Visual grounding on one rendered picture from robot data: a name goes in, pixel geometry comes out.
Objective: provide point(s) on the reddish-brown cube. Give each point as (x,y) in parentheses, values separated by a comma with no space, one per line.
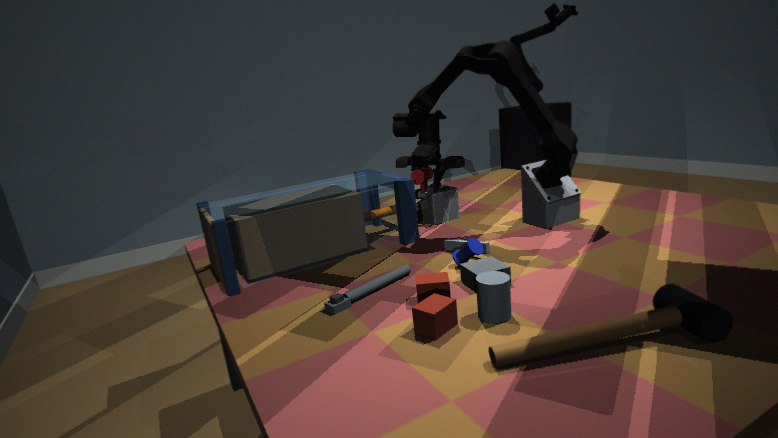
(428,284)
(434,316)

